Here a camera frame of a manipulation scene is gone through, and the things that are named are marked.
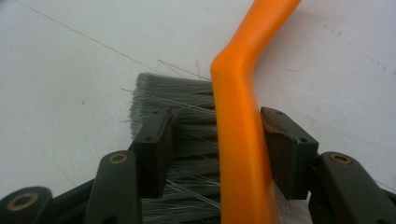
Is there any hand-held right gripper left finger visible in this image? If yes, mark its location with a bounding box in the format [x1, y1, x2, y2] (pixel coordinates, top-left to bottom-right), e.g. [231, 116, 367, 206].
[132, 106, 175, 200]

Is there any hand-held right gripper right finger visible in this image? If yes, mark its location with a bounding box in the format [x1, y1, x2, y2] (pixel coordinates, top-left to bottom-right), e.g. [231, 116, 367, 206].
[260, 105, 320, 201]

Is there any orange brush with grey bristles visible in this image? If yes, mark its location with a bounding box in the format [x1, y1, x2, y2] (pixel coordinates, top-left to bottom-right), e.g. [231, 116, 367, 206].
[128, 0, 303, 224]

